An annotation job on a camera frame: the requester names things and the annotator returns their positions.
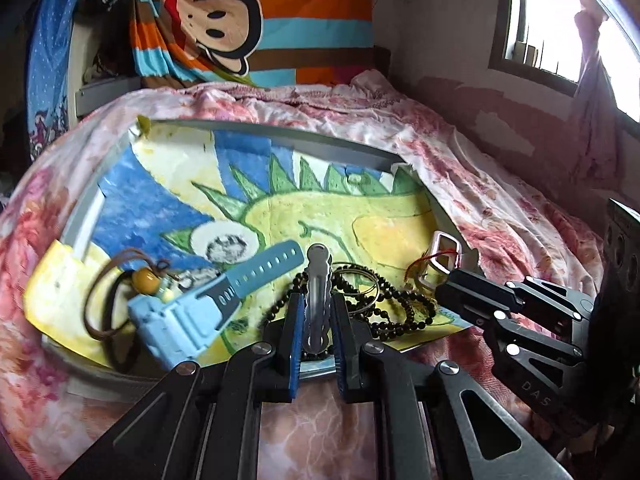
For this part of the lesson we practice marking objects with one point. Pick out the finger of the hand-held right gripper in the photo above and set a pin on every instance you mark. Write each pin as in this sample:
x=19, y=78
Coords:
x=475, y=311
x=465, y=285

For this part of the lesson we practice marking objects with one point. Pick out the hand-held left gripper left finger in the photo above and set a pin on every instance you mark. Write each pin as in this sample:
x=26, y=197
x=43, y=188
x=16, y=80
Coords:
x=296, y=350

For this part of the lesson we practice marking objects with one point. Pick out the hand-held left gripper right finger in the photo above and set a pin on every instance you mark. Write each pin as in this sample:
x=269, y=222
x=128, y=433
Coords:
x=341, y=355

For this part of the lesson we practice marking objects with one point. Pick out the thin silver hoop bangle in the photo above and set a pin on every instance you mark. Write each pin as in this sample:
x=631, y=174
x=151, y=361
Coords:
x=372, y=305
x=355, y=271

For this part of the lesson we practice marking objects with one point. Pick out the silver metal hair clip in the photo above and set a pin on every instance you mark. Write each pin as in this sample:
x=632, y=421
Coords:
x=319, y=290

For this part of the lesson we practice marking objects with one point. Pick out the grey shallow tray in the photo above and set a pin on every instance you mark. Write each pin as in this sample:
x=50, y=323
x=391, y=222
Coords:
x=310, y=136

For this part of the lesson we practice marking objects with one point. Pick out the pink floral blanket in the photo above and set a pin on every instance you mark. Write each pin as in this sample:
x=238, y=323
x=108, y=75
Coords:
x=500, y=200

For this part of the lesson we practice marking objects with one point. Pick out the light blue wristwatch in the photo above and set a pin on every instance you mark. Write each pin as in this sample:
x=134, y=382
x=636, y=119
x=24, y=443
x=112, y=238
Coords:
x=185, y=317

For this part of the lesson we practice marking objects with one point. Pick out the dinosaur crayon drawing paper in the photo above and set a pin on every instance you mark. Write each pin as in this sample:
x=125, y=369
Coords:
x=320, y=220

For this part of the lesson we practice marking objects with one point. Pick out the pink curtain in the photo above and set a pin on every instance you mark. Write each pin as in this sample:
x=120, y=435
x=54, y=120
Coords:
x=595, y=110

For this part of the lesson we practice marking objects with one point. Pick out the window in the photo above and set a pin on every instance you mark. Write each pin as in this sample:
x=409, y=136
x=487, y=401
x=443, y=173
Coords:
x=540, y=10

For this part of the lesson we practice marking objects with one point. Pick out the striped monkey blanket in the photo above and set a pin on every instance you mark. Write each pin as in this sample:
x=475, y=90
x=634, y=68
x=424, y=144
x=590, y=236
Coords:
x=310, y=25

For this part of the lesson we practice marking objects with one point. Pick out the white cabinet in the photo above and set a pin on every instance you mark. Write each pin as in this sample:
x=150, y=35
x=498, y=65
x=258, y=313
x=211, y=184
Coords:
x=107, y=94

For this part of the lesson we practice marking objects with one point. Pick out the blue dotted curtain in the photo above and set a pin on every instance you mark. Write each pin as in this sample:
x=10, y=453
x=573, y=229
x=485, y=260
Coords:
x=50, y=60

